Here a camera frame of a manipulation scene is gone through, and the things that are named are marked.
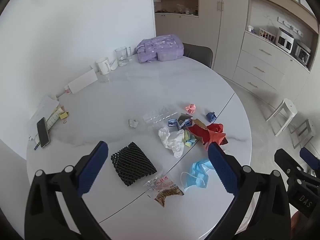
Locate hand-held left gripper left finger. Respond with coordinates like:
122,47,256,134
24,141,112,240

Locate white countertop oven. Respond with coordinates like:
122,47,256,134
276,27,297,54

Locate white stool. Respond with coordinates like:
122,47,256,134
266,98,298,137

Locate white wall power strip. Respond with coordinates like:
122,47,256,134
277,17,304,37

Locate beige tall cupboard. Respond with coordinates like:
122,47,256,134
152,0,249,80

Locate beige drawer cabinet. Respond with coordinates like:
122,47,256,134
232,31,312,100

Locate clear plastic tray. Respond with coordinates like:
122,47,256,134
142,105,179,125

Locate white mug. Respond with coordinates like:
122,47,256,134
96,57,112,75

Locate spice rack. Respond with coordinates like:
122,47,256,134
259,27,275,42

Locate wide clear glass tumbler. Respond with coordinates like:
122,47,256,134
115,47,130,67

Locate blue printed carton box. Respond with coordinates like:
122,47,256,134
168,113,193,130

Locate yellow and blue crumpled paper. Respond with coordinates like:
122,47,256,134
184,130,198,147

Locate black foam net sleeve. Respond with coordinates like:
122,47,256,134
111,142,158,187

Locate white paper sheets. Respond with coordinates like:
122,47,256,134
30,95,60,120

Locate purple backpack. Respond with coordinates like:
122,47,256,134
136,35,185,63

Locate white plastic bag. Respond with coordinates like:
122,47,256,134
158,127,187,158

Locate black smartphone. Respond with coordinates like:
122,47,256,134
37,117,51,148

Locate blue face mask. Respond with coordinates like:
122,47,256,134
180,159,213,193

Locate white folded card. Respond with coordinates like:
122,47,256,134
67,69,98,93

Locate silver countertop appliance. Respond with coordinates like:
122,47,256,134
294,41,312,66

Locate grey chair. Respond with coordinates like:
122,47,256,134
182,43,213,68

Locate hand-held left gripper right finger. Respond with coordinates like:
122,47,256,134
200,142,292,240

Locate clear snack packet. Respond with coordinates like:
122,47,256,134
144,172,185,207

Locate grey stool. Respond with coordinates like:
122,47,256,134
290,119,316,148

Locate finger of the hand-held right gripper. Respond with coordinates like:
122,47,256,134
299,147,320,178
274,149,305,179

